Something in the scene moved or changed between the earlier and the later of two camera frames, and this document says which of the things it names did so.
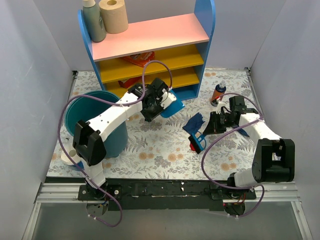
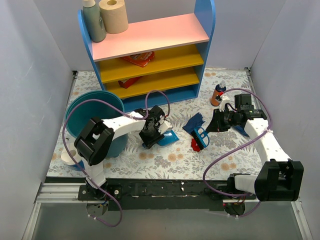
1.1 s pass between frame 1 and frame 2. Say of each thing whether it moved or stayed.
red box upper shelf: stayed
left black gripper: moved
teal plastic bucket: stayed
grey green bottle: stayed
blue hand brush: moved
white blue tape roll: stayed
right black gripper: stayed
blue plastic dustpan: moved
